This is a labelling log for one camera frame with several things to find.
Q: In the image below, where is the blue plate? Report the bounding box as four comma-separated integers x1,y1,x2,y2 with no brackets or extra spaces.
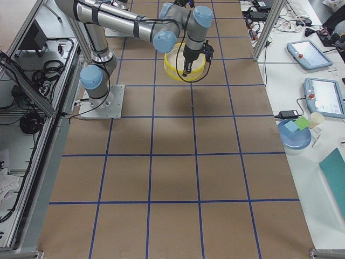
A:
277,119,312,150

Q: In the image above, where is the blue teach pendant near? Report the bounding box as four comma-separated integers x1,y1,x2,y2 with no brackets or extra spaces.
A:
303,78,344,119

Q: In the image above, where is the aluminium side frame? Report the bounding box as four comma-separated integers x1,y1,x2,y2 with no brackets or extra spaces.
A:
1,1,80,252

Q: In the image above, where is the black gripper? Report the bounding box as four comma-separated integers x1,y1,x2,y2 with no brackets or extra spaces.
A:
182,40,214,77

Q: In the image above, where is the blue teach pendant far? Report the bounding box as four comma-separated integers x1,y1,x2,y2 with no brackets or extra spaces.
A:
286,40,333,70

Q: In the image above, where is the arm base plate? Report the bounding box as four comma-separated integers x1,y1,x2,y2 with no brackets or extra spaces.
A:
78,85,125,119

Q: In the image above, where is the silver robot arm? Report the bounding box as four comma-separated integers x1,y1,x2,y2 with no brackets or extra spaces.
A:
56,1,213,77

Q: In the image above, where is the blue teach pendant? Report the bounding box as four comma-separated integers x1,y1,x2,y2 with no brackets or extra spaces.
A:
303,78,344,119
286,40,333,70

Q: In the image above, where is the yellow-rimmed bamboo steamer tray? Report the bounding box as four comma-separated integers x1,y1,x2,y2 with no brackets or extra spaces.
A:
163,42,209,83

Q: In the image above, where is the beige cup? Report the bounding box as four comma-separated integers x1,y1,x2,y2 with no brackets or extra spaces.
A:
308,112,325,128

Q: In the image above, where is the black power adapter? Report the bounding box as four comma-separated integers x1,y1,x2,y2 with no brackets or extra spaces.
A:
274,110,301,120

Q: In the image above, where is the aluminium frame post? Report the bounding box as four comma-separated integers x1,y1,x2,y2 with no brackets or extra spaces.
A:
252,0,285,62

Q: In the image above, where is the green sponge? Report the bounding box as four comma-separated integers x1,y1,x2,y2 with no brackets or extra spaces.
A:
294,116,310,131

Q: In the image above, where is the light blue sponge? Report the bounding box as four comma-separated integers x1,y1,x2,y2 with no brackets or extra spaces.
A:
284,120,299,133

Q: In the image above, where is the teal board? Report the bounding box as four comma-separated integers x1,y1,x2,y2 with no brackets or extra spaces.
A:
319,148,344,210

